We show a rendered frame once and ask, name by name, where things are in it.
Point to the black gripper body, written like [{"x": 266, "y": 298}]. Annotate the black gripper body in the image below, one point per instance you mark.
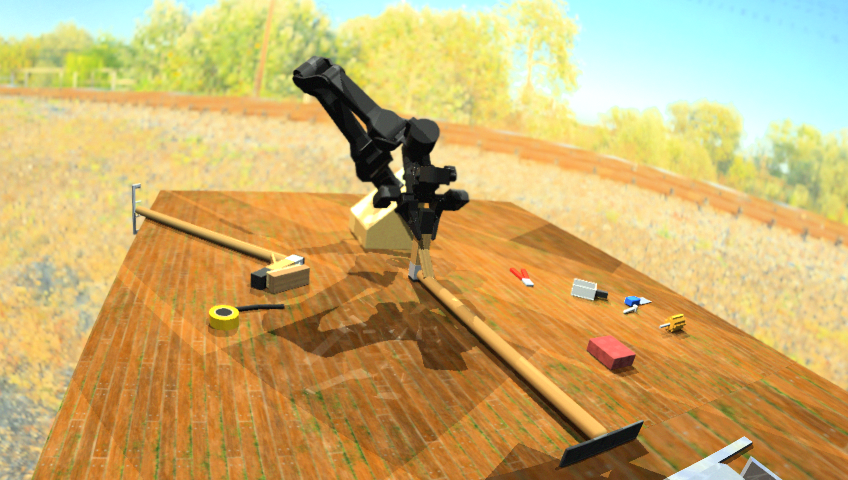
[{"x": 424, "y": 192}]

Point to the blue-handled scraper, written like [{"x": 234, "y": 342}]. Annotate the blue-handled scraper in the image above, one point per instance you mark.
[{"x": 635, "y": 301}]

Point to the pink cube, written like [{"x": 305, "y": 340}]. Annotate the pink cube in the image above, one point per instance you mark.
[{"x": 611, "y": 352}]

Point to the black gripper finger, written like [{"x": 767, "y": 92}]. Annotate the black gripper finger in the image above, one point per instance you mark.
[
  {"x": 408, "y": 209},
  {"x": 438, "y": 207}
]

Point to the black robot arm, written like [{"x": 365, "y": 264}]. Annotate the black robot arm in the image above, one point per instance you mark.
[{"x": 386, "y": 131}]

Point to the yellow ring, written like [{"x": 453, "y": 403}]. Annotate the yellow ring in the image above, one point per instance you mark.
[{"x": 223, "y": 317}]

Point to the dark grey bent rod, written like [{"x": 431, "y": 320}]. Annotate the dark grey bent rod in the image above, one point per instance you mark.
[{"x": 260, "y": 306}]

